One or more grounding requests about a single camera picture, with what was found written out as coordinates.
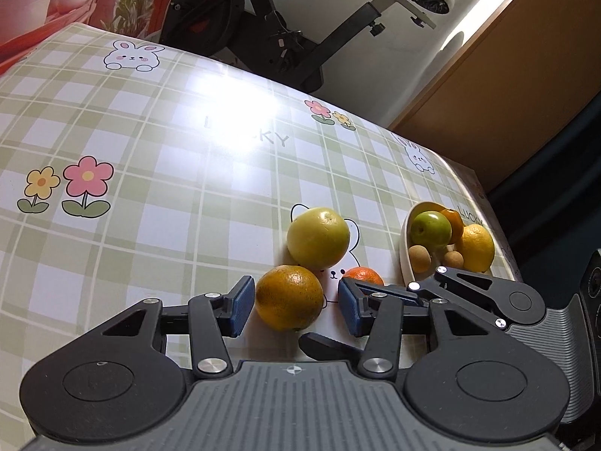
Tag dark blue curtain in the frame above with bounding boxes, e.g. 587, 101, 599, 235
486, 89, 601, 292

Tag green-tinged orange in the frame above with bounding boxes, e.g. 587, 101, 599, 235
255, 265, 326, 330

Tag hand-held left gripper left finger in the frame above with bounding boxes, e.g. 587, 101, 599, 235
101, 275, 257, 379

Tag cream plate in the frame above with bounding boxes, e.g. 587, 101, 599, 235
399, 201, 494, 287

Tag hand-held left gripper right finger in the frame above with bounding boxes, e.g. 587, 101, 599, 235
338, 276, 499, 380

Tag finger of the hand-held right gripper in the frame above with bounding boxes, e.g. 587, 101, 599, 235
345, 265, 509, 330
299, 332, 371, 363

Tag plant printed curtain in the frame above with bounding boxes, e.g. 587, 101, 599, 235
0, 0, 184, 76

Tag yellow lemon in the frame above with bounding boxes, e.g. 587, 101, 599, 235
453, 224, 496, 273

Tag small orange mandarin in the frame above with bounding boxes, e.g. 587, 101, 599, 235
441, 208, 465, 245
343, 266, 385, 287

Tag black exercise bike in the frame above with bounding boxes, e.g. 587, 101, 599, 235
160, 0, 456, 95

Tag green plaid tablecloth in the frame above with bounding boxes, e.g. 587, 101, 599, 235
0, 21, 522, 447

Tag brown wooden panel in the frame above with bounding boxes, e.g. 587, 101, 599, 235
387, 0, 601, 193

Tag yellow-green citrus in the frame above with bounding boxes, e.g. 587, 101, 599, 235
286, 207, 351, 268

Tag green apple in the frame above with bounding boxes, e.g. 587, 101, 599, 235
411, 210, 452, 246

